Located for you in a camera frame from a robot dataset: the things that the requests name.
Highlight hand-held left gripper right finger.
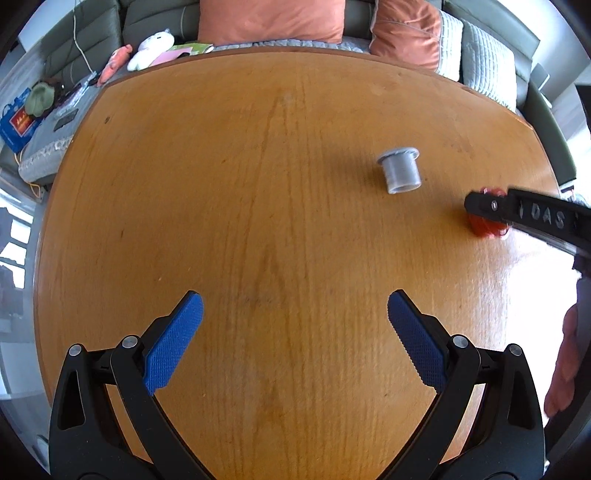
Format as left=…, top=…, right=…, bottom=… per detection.
left=379, top=289, right=546, bottom=480

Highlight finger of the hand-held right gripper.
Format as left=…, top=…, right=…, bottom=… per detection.
left=464, top=188, right=519, bottom=224

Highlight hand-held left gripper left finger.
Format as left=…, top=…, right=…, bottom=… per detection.
left=48, top=291, right=218, bottom=480

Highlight red plastic cup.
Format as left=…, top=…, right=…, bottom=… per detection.
left=466, top=186, right=511, bottom=239

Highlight person's right hand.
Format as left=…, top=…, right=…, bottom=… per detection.
left=544, top=302, right=581, bottom=417

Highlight wide grey striped cushion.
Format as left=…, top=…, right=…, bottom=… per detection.
left=461, top=20, right=519, bottom=112

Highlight narrow grey striped cushion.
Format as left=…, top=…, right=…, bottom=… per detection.
left=436, top=11, right=465, bottom=82

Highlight small orange cushion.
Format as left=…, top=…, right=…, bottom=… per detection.
left=369, top=0, right=443, bottom=71

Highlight clear plastic packet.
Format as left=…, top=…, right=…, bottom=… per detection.
left=55, top=73, right=101, bottom=117

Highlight blue shopping bag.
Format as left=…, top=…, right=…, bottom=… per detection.
left=0, top=91, right=37, bottom=154

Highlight green hat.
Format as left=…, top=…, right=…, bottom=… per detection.
left=25, top=82, right=57, bottom=117

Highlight pink plush toy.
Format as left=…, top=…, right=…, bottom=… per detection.
left=98, top=45, right=133, bottom=87

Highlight large orange cushion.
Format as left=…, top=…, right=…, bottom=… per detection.
left=198, top=0, right=348, bottom=45

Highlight white plush toy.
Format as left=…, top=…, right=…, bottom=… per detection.
left=126, top=29, right=177, bottom=73

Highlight pink book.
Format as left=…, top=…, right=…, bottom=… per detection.
left=151, top=41, right=214, bottom=66

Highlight grey green sofa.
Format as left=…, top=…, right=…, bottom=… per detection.
left=0, top=0, right=580, bottom=185

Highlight yellow cable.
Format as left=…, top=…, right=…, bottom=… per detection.
left=16, top=151, right=41, bottom=200

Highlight white cable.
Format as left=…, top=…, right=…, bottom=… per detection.
left=71, top=0, right=101, bottom=75

